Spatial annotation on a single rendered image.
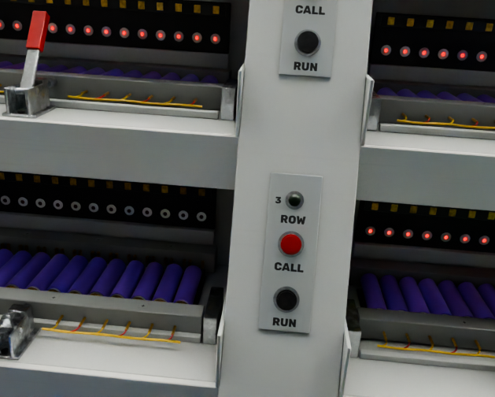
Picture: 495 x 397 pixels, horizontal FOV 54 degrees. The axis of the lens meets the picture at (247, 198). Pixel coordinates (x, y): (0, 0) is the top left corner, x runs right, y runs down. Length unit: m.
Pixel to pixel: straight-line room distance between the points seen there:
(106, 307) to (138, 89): 0.20
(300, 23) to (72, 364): 0.33
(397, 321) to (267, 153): 0.20
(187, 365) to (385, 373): 0.17
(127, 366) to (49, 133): 0.20
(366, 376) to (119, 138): 0.28
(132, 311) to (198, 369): 0.08
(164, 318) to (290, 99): 0.22
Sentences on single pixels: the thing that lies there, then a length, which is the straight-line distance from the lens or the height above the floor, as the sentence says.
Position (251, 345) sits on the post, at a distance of 0.40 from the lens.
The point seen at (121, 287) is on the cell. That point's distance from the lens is 0.49.
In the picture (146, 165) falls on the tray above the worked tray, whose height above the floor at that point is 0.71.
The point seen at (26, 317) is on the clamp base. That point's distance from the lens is 0.47.
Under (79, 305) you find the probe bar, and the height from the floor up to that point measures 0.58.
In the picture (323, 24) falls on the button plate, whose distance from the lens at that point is 0.40.
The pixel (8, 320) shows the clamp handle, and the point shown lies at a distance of 0.46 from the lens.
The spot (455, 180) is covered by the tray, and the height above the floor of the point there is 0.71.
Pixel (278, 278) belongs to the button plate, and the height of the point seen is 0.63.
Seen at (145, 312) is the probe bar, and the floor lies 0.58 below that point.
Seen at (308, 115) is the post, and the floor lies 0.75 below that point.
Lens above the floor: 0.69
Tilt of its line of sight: 1 degrees down
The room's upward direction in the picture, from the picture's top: 5 degrees clockwise
